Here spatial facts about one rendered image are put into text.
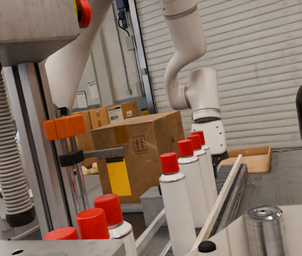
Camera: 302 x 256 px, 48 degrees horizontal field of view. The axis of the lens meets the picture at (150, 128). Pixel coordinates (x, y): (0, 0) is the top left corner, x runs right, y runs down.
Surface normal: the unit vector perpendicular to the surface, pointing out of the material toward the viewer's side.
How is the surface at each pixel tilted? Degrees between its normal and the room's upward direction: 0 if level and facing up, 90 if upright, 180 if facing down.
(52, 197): 90
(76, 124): 90
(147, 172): 90
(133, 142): 90
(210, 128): 68
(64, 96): 101
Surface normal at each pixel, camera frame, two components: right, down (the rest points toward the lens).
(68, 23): 0.55, -0.02
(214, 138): -0.40, -0.19
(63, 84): 0.37, 0.17
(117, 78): -0.52, 0.18
